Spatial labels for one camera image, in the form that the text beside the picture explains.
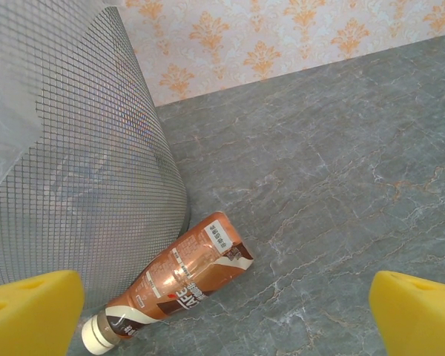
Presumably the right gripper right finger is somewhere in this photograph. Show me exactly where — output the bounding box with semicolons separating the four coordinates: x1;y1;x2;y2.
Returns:
369;270;445;356

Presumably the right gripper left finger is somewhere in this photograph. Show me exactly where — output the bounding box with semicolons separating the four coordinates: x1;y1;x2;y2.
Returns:
0;269;85;356

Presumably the white-capped coffee drink bottle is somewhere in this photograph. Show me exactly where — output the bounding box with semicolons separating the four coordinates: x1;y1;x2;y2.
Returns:
80;211;254;355

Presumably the grey wire mesh bin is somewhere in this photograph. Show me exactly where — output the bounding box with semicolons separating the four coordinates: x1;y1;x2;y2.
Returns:
0;0;192;311

